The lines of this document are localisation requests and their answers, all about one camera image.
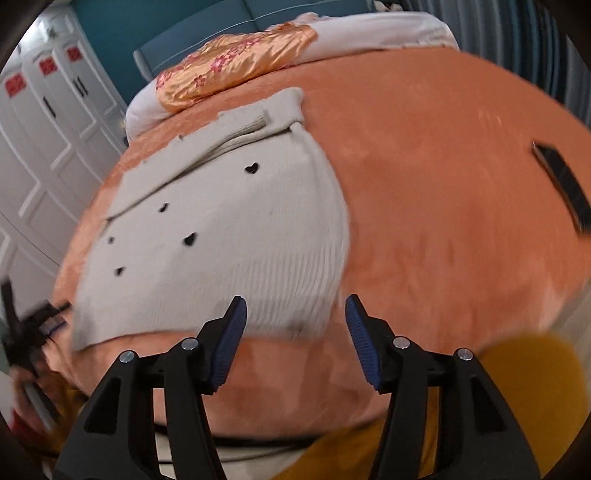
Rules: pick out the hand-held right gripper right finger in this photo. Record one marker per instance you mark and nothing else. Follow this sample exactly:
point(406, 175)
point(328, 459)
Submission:
point(360, 341)

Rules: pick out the striped curtain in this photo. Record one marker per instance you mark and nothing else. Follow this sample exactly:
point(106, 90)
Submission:
point(508, 37)

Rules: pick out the cream knit towel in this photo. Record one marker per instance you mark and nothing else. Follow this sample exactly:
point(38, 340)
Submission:
point(231, 221)

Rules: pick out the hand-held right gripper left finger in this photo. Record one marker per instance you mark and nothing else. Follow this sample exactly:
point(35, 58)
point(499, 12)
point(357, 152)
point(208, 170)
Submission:
point(231, 337)

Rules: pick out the orange plush blanket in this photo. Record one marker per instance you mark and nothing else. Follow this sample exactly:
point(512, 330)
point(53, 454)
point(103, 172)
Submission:
point(438, 207)

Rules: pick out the orange floral satin pillow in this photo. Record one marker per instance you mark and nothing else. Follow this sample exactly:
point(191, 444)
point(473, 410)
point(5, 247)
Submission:
point(231, 60)

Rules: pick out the white wardrobe doors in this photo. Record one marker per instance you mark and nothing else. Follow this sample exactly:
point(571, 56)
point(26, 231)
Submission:
point(46, 138)

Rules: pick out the teal headboard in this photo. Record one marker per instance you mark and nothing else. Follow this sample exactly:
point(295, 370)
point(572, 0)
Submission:
point(184, 46)

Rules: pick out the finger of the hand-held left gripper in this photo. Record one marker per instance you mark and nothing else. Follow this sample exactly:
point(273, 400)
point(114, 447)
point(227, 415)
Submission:
point(27, 327)

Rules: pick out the white pillow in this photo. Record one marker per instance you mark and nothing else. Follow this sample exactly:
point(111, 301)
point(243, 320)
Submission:
point(369, 32)

